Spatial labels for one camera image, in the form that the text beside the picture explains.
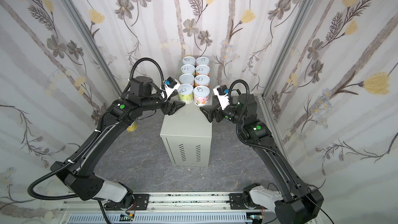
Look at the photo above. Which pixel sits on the green white labelled can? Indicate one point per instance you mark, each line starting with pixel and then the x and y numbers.
pixel 188 69

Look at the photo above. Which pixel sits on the pink labelled can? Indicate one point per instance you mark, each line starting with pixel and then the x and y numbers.
pixel 202 61

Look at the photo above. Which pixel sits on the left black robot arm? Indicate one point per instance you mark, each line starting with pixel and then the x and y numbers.
pixel 77 172

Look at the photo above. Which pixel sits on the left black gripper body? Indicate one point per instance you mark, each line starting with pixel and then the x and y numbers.
pixel 166 107

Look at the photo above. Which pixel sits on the grey metal cabinet counter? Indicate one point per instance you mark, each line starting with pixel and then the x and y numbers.
pixel 187 134

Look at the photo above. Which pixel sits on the pink white can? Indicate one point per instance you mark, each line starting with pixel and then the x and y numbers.
pixel 201 95

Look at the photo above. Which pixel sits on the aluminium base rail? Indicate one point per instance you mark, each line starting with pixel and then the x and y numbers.
pixel 186 200

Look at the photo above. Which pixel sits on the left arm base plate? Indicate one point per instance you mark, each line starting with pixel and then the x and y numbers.
pixel 129 202

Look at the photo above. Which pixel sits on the white slotted cable duct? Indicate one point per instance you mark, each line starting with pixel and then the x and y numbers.
pixel 180 218

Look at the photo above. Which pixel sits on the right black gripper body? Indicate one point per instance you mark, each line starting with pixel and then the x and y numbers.
pixel 216 115

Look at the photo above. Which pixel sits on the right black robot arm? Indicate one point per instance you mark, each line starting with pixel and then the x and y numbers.
pixel 294 202

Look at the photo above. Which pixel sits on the orange yellow labelled can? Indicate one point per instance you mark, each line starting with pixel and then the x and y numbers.
pixel 187 79

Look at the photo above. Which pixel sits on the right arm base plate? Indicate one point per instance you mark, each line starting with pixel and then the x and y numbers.
pixel 239 201

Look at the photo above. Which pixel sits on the blue labelled can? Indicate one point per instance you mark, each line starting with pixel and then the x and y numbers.
pixel 189 60

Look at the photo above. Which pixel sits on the brown labelled can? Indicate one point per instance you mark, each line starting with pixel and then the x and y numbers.
pixel 202 70

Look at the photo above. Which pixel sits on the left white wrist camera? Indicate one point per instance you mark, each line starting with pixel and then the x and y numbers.
pixel 168 87

